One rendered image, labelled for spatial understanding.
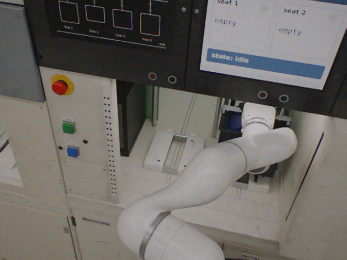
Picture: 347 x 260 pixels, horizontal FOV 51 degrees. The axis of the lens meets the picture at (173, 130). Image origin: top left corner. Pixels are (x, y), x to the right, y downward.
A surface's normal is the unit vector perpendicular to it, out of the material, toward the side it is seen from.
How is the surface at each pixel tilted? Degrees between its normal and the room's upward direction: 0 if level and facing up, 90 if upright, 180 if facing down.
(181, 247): 22
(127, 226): 53
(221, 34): 90
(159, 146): 0
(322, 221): 90
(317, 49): 90
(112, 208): 90
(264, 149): 45
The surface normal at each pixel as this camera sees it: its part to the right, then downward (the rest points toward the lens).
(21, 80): -0.22, 0.62
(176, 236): -0.06, -0.64
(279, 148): 0.36, -0.09
